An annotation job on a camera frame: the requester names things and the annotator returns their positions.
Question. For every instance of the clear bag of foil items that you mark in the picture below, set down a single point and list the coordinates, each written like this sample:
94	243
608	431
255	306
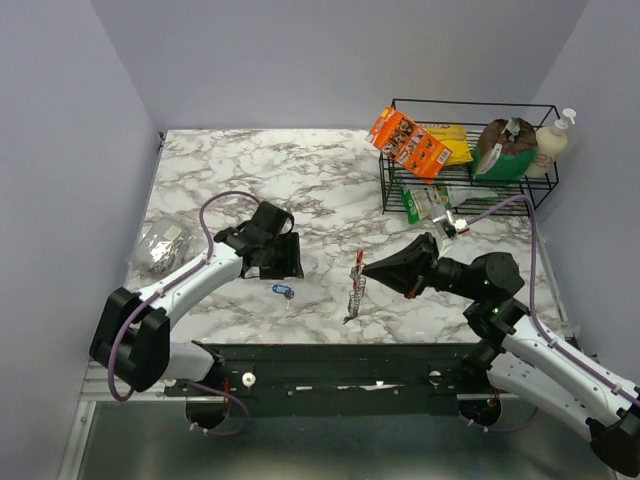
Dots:
163	248

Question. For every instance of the orange snack box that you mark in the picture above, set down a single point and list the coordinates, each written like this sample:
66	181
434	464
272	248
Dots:
408	144

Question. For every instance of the white pump lotion bottle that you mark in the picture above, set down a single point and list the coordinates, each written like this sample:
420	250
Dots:
552	141

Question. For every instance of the green brown coffee bag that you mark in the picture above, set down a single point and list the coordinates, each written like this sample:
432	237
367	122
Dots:
504	151

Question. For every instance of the black wire basket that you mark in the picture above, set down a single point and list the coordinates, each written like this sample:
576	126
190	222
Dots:
473	117

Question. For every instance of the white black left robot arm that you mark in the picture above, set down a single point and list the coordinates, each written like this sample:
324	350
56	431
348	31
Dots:
133	337

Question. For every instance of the yellow chips bag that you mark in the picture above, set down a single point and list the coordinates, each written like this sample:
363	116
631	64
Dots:
454	137

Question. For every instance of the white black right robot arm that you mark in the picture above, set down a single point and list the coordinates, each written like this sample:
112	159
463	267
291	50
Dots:
518	353

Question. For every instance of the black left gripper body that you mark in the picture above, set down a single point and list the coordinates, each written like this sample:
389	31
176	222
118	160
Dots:
270	247

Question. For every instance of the blue tag small key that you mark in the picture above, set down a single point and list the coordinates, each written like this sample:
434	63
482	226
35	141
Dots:
286	292

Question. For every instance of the black metal base rail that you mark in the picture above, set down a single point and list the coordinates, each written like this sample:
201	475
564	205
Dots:
357	379

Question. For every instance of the aluminium frame rail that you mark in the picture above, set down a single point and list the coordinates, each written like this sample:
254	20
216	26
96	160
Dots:
95	387

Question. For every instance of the green white snack packet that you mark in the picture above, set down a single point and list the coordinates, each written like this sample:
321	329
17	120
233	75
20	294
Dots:
419	201

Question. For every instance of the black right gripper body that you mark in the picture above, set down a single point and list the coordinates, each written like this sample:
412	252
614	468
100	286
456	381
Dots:
450	275

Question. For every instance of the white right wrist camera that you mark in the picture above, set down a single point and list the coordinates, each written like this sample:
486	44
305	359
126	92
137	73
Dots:
447	226

